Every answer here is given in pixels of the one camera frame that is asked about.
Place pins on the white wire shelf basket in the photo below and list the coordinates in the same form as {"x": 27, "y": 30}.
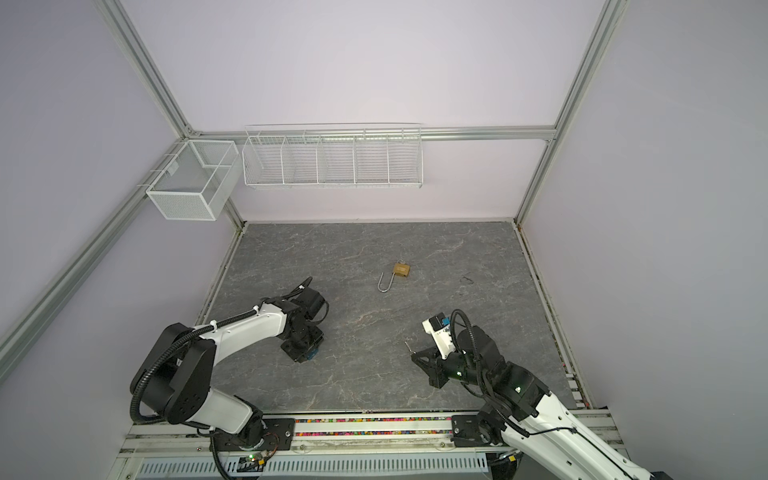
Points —
{"x": 333, "y": 155}

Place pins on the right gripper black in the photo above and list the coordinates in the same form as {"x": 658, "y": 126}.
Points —
{"x": 437, "y": 375}

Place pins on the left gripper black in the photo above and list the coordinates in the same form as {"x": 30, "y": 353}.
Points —
{"x": 301, "y": 355}

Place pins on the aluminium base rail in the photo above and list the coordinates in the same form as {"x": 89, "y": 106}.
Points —
{"x": 315, "y": 434}

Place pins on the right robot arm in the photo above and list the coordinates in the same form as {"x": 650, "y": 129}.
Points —
{"x": 519, "y": 410}

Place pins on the brass padlock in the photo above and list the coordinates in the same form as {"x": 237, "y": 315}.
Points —
{"x": 399, "y": 270}

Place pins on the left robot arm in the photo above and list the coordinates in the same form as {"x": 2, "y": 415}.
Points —
{"x": 174, "y": 382}

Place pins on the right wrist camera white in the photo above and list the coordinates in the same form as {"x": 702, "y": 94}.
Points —
{"x": 439, "y": 328}

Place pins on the white mesh box basket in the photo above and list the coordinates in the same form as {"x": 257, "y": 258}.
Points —
{"x": 197, "y": 181}

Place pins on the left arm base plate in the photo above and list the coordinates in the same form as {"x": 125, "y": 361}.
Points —
{"x": 270, "y": 433}

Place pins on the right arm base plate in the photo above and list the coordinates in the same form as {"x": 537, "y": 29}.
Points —
{"x": 473, "y": 431}

